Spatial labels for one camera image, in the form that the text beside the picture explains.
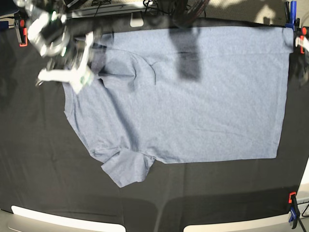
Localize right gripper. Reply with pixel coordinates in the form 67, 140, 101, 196
48, 36, 85, 71

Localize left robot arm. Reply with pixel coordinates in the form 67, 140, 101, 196
295, 35, 309, 51

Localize black table cloth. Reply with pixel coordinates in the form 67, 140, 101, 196
0, 15, 309, 232

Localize silver camera stand base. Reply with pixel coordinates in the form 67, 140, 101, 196
129, 11, 144, 28

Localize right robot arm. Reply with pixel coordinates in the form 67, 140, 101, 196
14, 0, 101, 71

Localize orange clamp far right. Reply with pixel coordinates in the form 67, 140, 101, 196
300, 27, 309, 54

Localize orange clamp far left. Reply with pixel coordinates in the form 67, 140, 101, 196
14, 19, 28, 47

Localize black cable bundle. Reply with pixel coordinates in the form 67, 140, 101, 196
142, 0, 211, 25

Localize blue bar clamp near right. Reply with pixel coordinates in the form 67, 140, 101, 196
289, 192, 300, 230

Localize aluminium rail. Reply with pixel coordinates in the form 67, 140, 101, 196
67, 2, 145, 19

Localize blue-grey t-shirt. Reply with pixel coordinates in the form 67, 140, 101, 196
63, 26, 294, 188

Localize blue bar clamp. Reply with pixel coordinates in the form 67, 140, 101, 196
289, 192, 300, 230
284, 0, 300, 31

